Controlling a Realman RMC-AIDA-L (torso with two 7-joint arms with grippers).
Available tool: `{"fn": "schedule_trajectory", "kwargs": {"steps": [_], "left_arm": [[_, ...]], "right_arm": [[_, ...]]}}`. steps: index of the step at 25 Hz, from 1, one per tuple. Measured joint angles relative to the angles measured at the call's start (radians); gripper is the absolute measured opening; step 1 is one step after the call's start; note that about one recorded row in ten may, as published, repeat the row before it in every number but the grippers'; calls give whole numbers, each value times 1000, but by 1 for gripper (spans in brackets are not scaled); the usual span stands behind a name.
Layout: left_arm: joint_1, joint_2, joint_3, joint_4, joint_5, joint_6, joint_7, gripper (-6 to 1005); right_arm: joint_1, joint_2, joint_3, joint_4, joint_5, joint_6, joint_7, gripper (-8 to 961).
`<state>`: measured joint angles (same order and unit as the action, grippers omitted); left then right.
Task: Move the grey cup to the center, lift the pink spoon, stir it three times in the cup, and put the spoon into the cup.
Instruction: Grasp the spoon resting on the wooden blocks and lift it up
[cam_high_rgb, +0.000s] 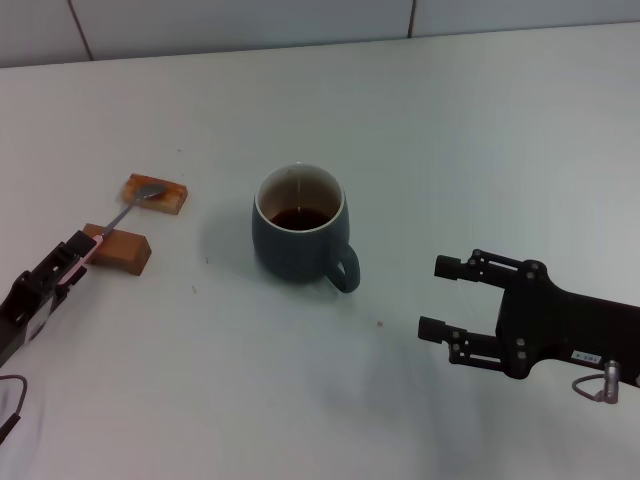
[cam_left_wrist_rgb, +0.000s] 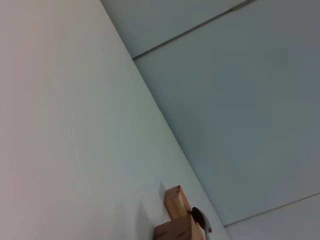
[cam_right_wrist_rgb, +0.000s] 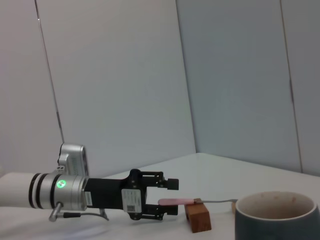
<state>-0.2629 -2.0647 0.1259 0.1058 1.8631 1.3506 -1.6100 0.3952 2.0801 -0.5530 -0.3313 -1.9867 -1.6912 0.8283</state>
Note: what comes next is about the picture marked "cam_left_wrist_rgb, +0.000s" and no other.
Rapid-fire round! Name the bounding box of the dark brown wooden block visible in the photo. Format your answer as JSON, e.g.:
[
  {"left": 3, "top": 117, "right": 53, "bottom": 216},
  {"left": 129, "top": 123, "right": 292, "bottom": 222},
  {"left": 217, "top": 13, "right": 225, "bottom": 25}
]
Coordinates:
[{"left": 153, "top": 213, "right": 207, "bottom": 240}]

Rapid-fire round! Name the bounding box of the pink handled metal spoon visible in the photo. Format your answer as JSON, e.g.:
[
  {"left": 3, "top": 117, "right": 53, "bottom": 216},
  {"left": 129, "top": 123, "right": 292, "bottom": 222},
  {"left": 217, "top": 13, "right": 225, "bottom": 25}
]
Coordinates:
[{"left": 190, "top": 206, "right": 213, "bottom": 240}]

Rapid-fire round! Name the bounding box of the light grooved wooden block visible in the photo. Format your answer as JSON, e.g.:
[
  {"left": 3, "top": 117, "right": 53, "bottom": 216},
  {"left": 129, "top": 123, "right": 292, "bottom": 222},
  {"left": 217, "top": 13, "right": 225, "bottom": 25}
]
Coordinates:
[{"left": 164, "top": 184, "right": 194, "bottom": 222}]

